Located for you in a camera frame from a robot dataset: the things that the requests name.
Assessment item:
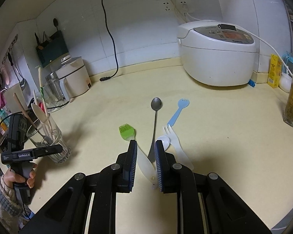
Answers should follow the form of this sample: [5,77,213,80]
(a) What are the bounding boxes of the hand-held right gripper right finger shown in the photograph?
[154,140,272,234]

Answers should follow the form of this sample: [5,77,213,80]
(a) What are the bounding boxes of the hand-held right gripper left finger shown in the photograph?
[20,140,138,234]

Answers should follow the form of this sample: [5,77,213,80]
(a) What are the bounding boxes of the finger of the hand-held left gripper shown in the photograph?
[30,144,63,157]

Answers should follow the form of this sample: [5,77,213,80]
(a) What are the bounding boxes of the clear glass cup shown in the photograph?
[26,113,72,164]

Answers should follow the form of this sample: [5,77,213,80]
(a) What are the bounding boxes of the white plastic spoon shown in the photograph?
[157,135,171,152]

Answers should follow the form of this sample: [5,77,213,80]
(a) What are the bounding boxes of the white plastic fork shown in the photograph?
[163,124,195,171]

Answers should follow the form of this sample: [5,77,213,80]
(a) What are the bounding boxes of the beige rice spoon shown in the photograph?
[31,102,54,142]

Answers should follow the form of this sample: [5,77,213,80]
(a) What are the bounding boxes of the green silicone brush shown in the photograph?
[119,124,159,191]

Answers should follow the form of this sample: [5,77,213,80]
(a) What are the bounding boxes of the disposable chopsticks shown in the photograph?
[37,66,51,137]

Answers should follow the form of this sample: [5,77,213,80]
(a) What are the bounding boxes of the light blue plastic fork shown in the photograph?
[166,98,190,125]

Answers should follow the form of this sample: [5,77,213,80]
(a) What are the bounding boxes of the metal spoon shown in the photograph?
[147,97,163,163]

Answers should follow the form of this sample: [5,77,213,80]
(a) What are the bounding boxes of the person's left forearm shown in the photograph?
[0,175,28,230]

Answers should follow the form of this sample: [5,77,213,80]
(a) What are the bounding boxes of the person's left hand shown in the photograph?
[2,163,38,190]

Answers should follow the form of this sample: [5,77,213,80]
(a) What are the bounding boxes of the pale plastic cutting board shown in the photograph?
[5,82,28,117]

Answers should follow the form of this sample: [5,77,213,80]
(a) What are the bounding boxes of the tall glass jar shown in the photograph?
[42,78,67,107]

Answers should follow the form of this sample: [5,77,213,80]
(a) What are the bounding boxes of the hanging metal ladle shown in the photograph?
[8,52,27,91]

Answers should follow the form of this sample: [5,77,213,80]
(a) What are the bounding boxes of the white electric pot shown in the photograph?
[52,56,92,98]

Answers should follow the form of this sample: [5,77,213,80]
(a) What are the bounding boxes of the dark chopsticks bundle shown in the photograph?
[34,31,46,46]

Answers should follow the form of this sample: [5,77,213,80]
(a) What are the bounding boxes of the white rice cooker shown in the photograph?
[177,20,258,87]

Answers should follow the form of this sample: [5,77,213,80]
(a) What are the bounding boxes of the glass of tea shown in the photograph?
[282,69,293,127]

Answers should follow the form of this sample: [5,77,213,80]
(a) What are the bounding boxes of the yellow carton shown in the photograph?
[267,53,283,88]

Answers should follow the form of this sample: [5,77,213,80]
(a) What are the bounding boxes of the small white jar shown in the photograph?
[279,72,293,93]

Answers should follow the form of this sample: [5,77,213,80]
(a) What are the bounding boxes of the blue lidded pitcher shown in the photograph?
[283,51,293,74]

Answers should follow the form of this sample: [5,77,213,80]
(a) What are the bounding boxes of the wall hook rail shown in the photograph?
[1,34,19,62]

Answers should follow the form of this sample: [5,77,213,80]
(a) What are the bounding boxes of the teal wall utensil holder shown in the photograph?
[35,30,69,68]

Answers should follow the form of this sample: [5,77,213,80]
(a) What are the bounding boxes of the black power cable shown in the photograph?
[100,0,135,82]

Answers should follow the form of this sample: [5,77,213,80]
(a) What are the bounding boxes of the white wall socket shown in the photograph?
[177,0,192,14]
[160,0,174,13]

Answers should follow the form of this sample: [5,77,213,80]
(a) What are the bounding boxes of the white power cable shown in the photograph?
[160,0,293,75]

